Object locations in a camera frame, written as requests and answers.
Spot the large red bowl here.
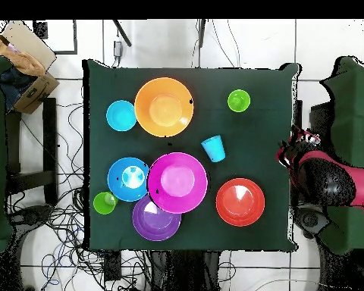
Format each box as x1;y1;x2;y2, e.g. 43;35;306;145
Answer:
215;177;266;227

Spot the blue cup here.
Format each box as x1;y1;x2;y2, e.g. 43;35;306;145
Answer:
200;134;227;164

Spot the large pink bowl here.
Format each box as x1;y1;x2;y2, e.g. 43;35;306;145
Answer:
146;152;209;215

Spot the black side furniture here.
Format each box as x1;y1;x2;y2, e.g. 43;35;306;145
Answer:
309;101;334;143

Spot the dark green table cloth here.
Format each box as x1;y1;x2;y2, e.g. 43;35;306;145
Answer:
81;58;301;252

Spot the green cup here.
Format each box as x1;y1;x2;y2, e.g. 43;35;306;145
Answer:
93;191;120;216
227;89;252;114

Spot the large orange bowl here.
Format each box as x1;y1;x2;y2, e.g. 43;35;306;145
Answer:
133;77;195;138

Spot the black tripod leg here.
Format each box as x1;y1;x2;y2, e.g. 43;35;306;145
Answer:
198;19;206;48
111;19;133;48

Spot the purple bowl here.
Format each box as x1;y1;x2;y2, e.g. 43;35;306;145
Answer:
131;195;182;243

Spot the small light blue bowl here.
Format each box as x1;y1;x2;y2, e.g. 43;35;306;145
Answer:
105;100;138;133

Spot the medium blue bowl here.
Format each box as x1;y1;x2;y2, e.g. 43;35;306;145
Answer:
107;156;150;202

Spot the cardboard box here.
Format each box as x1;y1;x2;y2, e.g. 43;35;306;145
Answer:
0;20;61;115

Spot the brown cloth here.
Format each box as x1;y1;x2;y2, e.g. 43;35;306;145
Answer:
0;30;46;77

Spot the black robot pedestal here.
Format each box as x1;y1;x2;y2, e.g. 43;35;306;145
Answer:
149;250;222;291

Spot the black square frame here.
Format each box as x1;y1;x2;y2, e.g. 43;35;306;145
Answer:
33;19;78;55

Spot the black stool frame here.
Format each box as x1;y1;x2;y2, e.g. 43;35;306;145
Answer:
5;97;59;207

